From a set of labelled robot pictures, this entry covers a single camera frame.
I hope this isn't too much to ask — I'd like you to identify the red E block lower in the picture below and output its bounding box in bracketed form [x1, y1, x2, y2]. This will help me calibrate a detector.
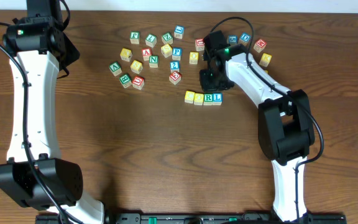
[169, 71, 181, 85]

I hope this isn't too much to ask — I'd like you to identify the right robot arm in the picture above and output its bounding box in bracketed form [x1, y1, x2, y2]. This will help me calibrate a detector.
[200, 30, 314, 222]

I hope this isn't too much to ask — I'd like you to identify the blue P letter block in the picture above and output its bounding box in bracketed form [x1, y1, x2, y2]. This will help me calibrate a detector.
[172, 47, 182, 61]

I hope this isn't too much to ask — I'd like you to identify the blue 2 number block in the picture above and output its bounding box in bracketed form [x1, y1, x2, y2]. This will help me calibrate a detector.
[170, 61, 180, 73]

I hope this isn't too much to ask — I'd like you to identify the yellow S block lower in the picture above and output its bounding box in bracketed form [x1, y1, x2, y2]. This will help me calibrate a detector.
[131, 60, 143, 74]

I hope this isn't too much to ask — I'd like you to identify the red e block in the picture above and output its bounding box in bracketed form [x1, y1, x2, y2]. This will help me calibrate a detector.
[254, 39, 267, 53]
[169, 71, 181, 85]

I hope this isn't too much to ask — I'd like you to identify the green R letter block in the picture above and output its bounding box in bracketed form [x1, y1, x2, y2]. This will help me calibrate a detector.
[203, 94, 213, 106]

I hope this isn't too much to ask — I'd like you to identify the red A letter block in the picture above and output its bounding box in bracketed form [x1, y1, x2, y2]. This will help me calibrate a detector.
[142, 48, 152, 61]

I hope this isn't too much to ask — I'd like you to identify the red U block upper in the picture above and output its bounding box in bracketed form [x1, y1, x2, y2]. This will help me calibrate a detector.
[195, 39, 205, 52]

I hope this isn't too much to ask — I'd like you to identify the blue D block right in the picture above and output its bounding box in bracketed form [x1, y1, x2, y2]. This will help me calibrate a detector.
[239, 32, 251, 46]

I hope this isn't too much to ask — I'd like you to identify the blue L block top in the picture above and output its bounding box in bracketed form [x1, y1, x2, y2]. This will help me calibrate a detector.
[174, 25, 185, 39]

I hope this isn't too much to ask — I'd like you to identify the red E block upper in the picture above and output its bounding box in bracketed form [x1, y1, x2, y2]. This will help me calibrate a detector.
[254, 39, 267, 53]

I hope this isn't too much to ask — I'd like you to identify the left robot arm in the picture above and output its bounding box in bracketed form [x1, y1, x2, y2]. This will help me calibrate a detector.
[0, 0, 109, 223]

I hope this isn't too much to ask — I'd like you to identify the green Z letter block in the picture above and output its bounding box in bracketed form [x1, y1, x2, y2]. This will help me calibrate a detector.
[162, 32, 173, 44]

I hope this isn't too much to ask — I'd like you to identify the blue 5 number block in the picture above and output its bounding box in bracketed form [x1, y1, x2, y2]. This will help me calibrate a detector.
[227, 35, 238, 45]

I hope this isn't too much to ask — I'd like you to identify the green V letter block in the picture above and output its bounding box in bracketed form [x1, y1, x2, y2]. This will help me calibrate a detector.
[109, 62, 122, 77]

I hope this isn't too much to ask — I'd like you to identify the yellow C letter block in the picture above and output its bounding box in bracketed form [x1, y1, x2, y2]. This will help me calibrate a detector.
[185, 91, 195, 104]

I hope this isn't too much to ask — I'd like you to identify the yellow S block upper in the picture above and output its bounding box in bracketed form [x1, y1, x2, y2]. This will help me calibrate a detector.
[161, 44, 173, 58]

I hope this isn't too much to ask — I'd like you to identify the red u block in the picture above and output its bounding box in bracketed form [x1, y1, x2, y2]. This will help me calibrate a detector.
[195, 39, 205, 52]
[132, 76, 145, 90]

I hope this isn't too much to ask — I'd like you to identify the green N letter block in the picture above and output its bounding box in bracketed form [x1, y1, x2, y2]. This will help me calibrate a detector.
[149, 55, 159, 68]

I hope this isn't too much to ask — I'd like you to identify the green B letter block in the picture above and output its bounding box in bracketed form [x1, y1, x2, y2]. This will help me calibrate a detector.
[119, 73, 132, 88]

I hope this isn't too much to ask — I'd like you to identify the yellow s block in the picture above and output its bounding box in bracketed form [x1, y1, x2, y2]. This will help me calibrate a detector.
[131, 60, 143, 74]
[161, 44, 173, 58]

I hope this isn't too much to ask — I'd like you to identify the red U block lower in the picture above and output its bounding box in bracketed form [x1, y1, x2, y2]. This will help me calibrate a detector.
[132, 76, 145, 90]

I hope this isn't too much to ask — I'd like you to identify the blue l block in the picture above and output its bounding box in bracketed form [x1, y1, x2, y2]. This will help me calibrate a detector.
[174, 25, 185, 39]
[213, 93, 223, 105]

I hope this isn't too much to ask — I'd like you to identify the green J letter block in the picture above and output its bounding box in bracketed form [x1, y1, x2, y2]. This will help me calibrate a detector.
[130, 31, 140, 44]

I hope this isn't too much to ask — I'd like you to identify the yellow K block right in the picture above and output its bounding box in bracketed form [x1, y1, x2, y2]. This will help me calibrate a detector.
[259, 53, 272, 67]

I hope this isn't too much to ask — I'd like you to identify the yellow o block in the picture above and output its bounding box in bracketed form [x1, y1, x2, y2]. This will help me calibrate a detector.
[189, 52, 199, 65]
[193, 93, 204, 105]

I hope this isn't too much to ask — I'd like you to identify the yellow K letter block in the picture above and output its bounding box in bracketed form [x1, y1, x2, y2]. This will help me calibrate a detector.
[120, 48, 132, 62]

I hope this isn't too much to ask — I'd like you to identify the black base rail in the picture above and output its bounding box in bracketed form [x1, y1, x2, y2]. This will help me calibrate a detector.
[35, 212, 347, 224]

